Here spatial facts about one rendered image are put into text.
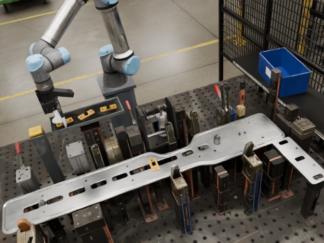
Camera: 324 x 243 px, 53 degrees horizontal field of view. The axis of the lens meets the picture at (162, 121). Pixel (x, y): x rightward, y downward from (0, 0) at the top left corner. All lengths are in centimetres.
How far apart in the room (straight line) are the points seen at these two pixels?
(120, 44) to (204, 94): 97
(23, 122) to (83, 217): 264
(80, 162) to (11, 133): 233
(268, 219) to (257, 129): 45
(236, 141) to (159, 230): 59
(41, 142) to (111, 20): 70
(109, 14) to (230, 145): 87
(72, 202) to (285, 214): 103
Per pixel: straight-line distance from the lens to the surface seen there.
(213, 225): 171
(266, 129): 174
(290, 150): 165
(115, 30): 171
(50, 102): 159
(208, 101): 242
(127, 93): 199
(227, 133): 171
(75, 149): 160
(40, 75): 151
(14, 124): 399
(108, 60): 188
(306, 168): 159
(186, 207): 154
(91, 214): 143
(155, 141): 174
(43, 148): 176
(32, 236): 143
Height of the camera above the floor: 214
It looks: 39 degrees down
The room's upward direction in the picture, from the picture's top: 8 degrees counter-clockwise
